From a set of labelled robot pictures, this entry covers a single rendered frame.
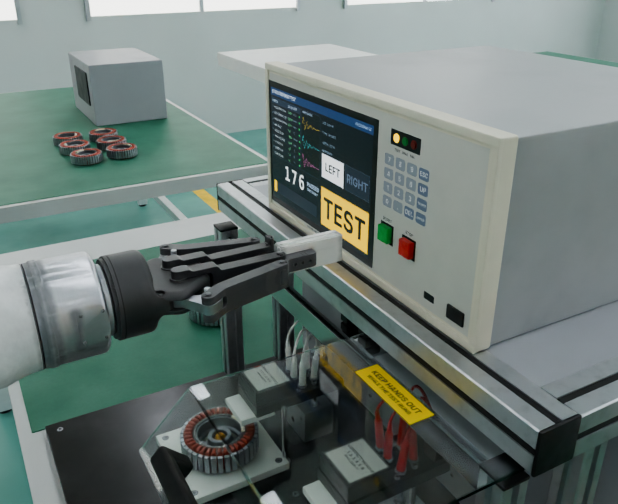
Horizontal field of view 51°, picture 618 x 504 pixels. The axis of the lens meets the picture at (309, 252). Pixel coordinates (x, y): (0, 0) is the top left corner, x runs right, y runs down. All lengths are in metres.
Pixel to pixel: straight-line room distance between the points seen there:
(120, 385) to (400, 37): 5.60
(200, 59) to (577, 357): 5.10
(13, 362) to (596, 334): 0.52
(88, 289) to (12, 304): 0.06
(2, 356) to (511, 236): 0.43
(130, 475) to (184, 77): 4.74
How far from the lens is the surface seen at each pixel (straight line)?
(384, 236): 0.69
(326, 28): 6.07
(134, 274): 0.56
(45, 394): 1.26
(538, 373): 0.62
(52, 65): 5.31
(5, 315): 0.54
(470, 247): 0.60
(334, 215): 0.79
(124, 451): 1.07
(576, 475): 0.68
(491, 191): 0.56
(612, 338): 0.70
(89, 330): 0.56
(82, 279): 0.55
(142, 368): 1.27
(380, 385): 0.66
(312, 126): 0.80
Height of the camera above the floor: 1.46
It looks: 25 degrees down
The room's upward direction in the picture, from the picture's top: straight up
